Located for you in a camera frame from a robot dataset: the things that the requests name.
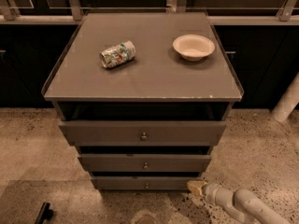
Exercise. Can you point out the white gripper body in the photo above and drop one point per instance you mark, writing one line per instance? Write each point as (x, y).
(209, 189)

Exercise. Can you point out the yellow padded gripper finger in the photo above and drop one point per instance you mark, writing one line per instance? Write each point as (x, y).
(196, 187)

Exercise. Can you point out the grey bottom drawer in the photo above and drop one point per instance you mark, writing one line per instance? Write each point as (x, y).
(143, 181)

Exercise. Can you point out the grey drawer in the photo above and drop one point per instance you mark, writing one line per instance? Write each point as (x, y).
(143, 181)
(144, 162)
(142, 133)

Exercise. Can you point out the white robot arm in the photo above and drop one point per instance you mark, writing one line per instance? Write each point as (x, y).
(242, 205)

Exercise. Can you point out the grey drawer cabinet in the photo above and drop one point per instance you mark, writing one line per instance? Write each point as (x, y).
(156, 85)

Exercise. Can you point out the grey middle drawer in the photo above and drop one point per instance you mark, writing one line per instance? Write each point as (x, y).
(144, 162)

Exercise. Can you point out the grey top drawer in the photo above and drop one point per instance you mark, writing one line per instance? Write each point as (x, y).
(142, 133)

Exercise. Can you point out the white paper bowl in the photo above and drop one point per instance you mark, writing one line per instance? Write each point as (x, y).
(193, 48)

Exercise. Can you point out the crushed printed soda can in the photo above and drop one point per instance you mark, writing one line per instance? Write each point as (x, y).
(117, 55)

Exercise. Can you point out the black object on floor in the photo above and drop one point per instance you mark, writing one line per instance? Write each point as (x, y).
(45, 213)

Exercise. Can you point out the metal window railing frame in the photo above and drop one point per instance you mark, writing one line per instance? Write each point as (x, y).
(219, 12)

